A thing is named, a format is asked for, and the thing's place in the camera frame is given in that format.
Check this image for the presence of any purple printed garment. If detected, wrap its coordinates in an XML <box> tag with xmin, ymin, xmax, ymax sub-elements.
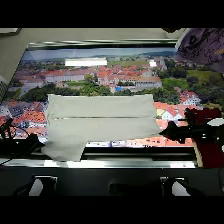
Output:
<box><xmin>174</xmin><ymin>28</ymin><xmax>224</xmax><ymax>74</ymax></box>

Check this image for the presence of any red garment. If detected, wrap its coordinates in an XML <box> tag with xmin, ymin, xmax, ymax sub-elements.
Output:
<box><xmin>183</xmin><ymin>107</ymin><xmax>224</xmax><ymax>170</ymax></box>

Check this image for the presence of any pale grey garment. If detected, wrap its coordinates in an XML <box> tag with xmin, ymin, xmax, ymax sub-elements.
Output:
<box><xmin>40</xmin><ymin>93</ymin><xmax>163</xmax><ymax>163</ymax></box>

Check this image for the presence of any silver frame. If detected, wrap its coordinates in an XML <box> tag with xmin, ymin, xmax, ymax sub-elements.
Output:
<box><xmin>0</xmin><ymin>157</ymin><xmax>208</xmax><ymax>197</ymax></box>

